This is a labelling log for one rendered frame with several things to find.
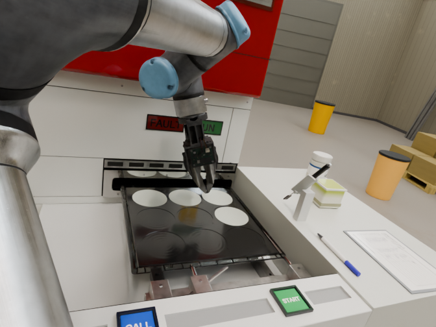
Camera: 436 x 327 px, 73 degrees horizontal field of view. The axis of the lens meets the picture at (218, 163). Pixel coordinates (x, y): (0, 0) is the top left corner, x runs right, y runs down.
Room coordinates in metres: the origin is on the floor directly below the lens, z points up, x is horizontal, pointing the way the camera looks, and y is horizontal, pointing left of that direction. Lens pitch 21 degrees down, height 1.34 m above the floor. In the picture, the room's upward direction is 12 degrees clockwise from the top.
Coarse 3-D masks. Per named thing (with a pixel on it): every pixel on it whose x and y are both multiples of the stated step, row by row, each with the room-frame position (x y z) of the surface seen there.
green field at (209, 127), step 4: (204, 124) 0.93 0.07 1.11; (208, 124) 0.93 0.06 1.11; (212, 124) 0.94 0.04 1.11; (216, 124) 0.95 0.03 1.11; (220, 124) 0.95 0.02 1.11; (204, 128) 0.93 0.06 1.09; (208, 128) 0.94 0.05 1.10; (212, 128) 0.94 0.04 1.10; (216, 128) 0.95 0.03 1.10; (220, 128) 0.95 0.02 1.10; (204, 132) 0.93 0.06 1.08; (208, 132) 0.94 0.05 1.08; (212, 132) 0.94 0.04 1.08; (216, 132) 0.95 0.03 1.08; (220, 132) 0.95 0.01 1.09
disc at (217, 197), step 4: (212, 192) 0.88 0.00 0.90; (216, 192) 0.89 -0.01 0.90; (220, 192) 0.89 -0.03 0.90; (204, 196) 0.84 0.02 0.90; (208, 196) 0.85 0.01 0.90; (212, 196) 0.85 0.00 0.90; (216, 196) 0.86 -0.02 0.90; (220, 196) 0.86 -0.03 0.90; (224, 196) 0.87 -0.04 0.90; (228, 196) 0.88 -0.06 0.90; (208, 200) 0.82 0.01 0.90; (212, 200) 0.82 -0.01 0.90; (216, 200) 0.83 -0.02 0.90; (220, 200) 0.83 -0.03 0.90; (224, 200) 0.84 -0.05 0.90; (228, 200) 0.85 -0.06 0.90; (220, 204) 0.81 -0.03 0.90; (224, 204) 0.81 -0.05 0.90
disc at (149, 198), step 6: (138, 192) 0.78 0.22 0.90; (144, 192) 0.79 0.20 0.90; (150, 192) 0.80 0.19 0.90; (156, 192) 0.80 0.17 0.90; (132, 198) 0.74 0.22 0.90; (138, 198) 0.75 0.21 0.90; (144, 198) 0.76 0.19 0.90; (150, 198) 0.76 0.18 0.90; (156, 198) 0.77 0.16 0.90; (162, 198) 0.78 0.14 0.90; (144, 204) 0.72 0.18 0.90; (150, 204) 0.73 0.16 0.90; (156, 204) 0.73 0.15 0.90; (162, 204) 0.74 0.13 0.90
